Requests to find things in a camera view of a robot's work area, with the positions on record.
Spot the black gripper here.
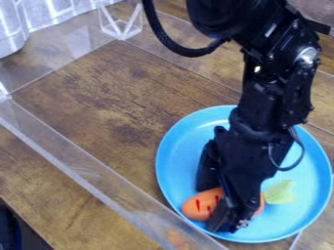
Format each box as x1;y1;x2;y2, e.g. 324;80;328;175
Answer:
195;108;296;233

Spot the orange toy carrot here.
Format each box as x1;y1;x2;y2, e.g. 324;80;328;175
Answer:
182;180;297;222

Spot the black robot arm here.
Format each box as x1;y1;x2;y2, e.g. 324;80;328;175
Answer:
187;0;321;232

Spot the blue plastic plate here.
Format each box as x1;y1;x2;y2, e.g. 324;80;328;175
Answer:
155;105;333;243

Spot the clear acrylic front barrier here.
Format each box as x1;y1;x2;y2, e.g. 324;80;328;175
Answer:
0;83;230;250

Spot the clear acrylic barrier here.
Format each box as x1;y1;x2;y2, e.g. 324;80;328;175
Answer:
0;83;230;250
0;3;334;133

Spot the clear acrylic back barrier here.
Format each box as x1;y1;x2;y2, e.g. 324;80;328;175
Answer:
0;3;334;133

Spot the white checkered curtain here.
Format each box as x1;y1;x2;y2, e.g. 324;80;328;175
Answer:
0;0;123;59

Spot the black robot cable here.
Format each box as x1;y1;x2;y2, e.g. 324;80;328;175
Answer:
141;0;233;59

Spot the clear acrylic corner bracket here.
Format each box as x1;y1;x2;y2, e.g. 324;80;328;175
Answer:
98;0;143;41

